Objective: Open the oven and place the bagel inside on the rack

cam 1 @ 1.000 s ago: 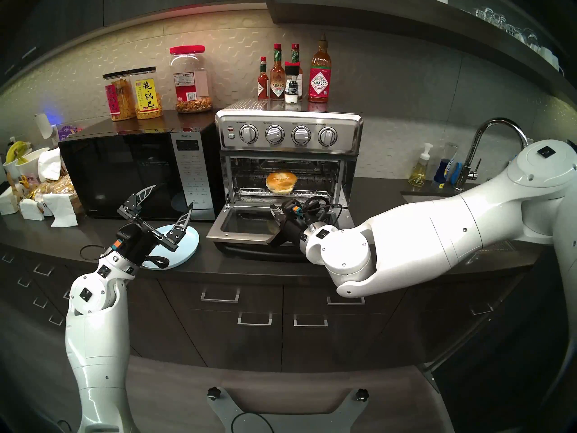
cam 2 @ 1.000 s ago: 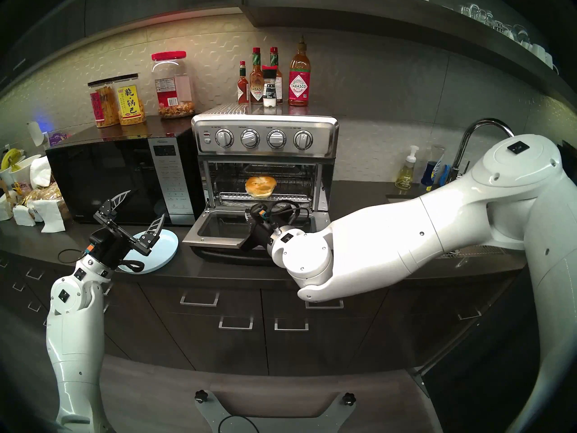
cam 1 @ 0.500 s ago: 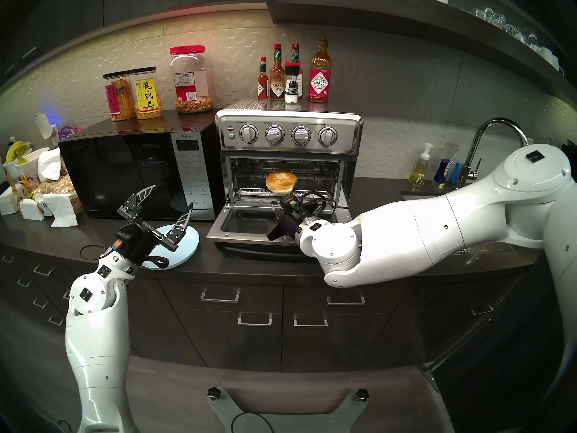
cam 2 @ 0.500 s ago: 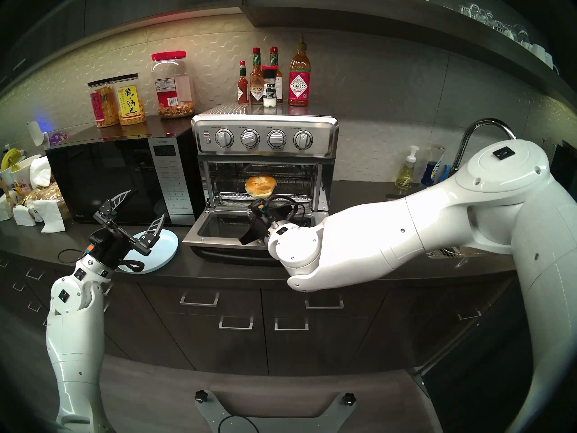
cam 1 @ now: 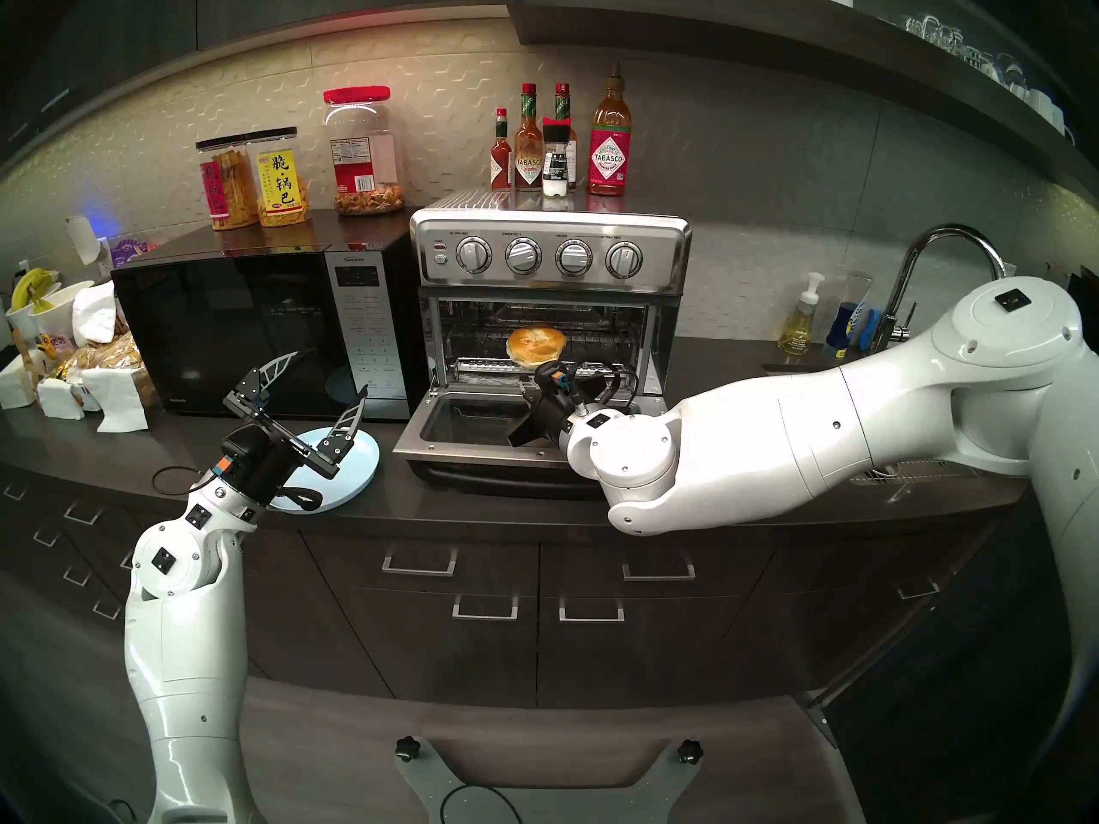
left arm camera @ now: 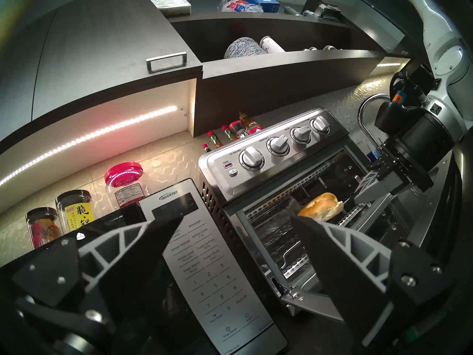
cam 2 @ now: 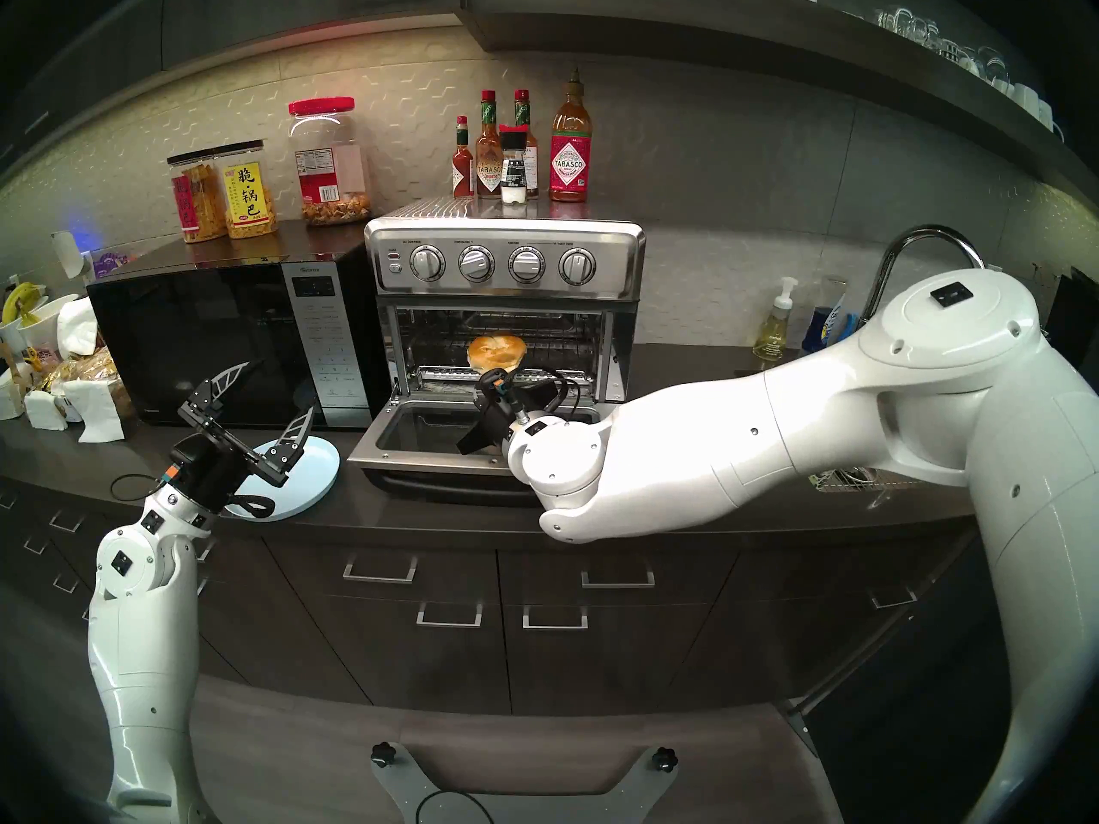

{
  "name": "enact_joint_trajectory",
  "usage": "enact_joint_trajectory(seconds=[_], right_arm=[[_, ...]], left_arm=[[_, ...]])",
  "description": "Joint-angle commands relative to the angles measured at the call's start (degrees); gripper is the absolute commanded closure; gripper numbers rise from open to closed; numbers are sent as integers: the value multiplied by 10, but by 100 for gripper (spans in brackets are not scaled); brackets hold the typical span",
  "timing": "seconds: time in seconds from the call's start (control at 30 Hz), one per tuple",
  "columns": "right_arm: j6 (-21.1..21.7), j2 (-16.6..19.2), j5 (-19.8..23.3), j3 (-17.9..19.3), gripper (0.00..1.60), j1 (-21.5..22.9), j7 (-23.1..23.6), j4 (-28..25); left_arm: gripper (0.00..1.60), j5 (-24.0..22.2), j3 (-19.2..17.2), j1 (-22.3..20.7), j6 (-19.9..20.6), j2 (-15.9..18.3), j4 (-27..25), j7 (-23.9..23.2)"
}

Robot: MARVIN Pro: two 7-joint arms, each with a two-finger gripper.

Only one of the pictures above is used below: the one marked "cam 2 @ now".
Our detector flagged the white paper napkin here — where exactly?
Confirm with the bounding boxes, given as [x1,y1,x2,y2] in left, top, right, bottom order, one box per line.
[56,299,108,358]

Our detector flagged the green neck hot sauce bottle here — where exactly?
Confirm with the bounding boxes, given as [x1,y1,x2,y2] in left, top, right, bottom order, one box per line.
[513,89,540,199]
[475,90,505,201]

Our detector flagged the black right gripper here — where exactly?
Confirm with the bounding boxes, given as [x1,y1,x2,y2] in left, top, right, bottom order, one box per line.
[455,365,526,458]

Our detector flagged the glass oven door with handle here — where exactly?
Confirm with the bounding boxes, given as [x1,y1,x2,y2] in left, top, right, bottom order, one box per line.
[348,399,621,507]

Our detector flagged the yellow label snack jar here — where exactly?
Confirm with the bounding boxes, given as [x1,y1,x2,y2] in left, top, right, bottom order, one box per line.
[215,140,280,239]

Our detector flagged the blue dish soap bottle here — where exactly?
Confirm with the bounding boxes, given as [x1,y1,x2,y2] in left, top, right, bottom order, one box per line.
[801,275,859,355]

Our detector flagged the light blue plate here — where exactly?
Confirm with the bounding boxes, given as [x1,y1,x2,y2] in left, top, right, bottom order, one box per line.
[225,436,342,523]

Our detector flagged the stainless steel toaster oven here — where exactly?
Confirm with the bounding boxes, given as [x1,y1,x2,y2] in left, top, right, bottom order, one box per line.
[365,197,647,407]

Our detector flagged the chrome gooseneck faucet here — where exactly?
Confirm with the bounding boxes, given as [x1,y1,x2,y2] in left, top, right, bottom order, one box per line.
[859,224,988,325]

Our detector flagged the dark lower cabinet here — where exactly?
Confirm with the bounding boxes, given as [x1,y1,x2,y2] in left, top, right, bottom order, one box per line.
[0,479,988,720]

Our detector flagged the wire sink grid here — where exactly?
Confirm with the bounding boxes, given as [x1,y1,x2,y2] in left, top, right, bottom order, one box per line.
[807,466,921,494]

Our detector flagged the clear bag of bread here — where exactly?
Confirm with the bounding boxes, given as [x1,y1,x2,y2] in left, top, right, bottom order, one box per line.
[39,346,131,396]

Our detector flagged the red label snack jar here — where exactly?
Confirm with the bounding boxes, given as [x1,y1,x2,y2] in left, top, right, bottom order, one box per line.
[167,150,228,245]

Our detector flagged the dark upper cabinet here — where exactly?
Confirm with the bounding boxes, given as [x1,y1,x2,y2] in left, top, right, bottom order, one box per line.
[0,0,469,175]

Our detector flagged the oven wire rack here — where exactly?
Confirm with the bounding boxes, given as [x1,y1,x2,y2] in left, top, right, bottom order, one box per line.
[412,333,602,387]

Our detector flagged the red lid plastic snack jar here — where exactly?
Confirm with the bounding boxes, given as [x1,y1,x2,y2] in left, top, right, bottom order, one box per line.
[288,97,373,227]

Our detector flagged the white holder with wooden sticks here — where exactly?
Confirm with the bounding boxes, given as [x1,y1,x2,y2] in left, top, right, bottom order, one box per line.
[0,342,28,421]

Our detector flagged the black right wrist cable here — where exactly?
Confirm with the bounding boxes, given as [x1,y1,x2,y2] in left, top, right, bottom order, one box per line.
[513,368,595,421]

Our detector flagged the golden bagel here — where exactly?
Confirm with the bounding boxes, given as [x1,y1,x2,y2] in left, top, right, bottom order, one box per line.
[466,335,527,371]

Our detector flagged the dark cabinet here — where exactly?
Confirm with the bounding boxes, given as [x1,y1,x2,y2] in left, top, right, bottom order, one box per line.
[0,479,988,720]
[0,0,469,175]

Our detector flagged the yellow hand soap dispenser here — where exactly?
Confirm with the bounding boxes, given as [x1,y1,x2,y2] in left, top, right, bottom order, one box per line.
[753,277,799,362]

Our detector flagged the large crumpled white paper towel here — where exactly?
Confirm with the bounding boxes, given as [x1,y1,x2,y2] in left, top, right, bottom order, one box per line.
[63,379,127,445]

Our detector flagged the black cap salt shaker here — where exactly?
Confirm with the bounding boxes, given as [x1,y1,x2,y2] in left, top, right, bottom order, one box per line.
[499,125,529,205]

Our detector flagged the thin black cable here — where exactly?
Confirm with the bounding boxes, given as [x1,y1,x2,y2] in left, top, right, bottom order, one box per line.
[109,472,170,504]

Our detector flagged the small red hot sauce bottle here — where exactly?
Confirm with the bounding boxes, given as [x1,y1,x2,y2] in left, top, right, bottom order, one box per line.
[451,116,475,199]

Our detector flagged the small crumpled white paper towel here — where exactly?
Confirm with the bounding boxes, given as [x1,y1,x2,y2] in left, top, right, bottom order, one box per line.
[24,390,68,432]

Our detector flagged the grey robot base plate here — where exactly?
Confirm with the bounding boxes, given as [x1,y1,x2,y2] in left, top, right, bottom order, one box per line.
[371,742,679,824]

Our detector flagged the black microwave oven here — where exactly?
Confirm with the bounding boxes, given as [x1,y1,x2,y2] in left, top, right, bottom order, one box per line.
[86,245,387,430]

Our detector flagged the large Tabasco sauce bottle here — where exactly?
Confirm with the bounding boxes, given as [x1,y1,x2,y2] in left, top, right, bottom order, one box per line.
[549,67,593,203]

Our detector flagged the yellow bananas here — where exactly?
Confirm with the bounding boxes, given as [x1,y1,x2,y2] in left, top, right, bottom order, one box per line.
[0,282,48,325]

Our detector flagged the dark wall shelf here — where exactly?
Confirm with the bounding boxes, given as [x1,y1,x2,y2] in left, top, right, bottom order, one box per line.
[459,0,1099,205]

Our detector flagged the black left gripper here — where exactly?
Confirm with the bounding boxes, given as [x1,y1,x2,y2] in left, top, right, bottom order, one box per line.
[166,360,318,516]

